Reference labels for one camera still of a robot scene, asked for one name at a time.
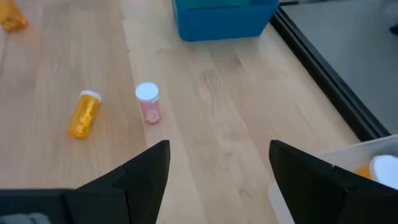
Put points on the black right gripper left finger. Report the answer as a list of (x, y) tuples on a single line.
[(130, 193)]

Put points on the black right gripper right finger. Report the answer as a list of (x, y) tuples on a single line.
[(317, 196)]

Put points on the large orange pill bottle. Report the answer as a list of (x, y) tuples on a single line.
[(385, 169), (11, 18)]

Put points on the small pink pill bottle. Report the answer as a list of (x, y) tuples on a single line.
[(150, 109)]

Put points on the small orange pill bottle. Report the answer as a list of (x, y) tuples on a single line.
[(83, 118)]

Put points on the clear plastic bin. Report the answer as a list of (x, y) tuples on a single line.
[(348, 157)]

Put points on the blue plastic bin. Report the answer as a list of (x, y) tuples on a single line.
[(224, 21)]

